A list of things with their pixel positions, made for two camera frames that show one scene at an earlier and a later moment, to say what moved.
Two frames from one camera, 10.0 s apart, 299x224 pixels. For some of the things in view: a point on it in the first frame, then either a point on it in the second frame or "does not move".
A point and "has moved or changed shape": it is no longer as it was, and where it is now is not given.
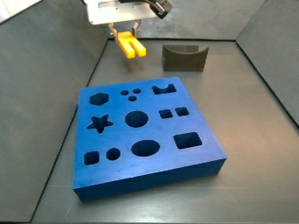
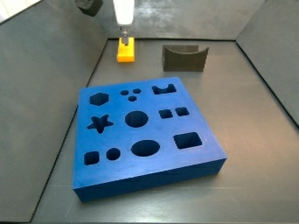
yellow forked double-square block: x=130 y=44 has moved or changed shape
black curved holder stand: x=184 y=58 does not move
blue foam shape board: x=140 y=137 does not move
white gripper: x=109 y=11 -> x=125 y=14
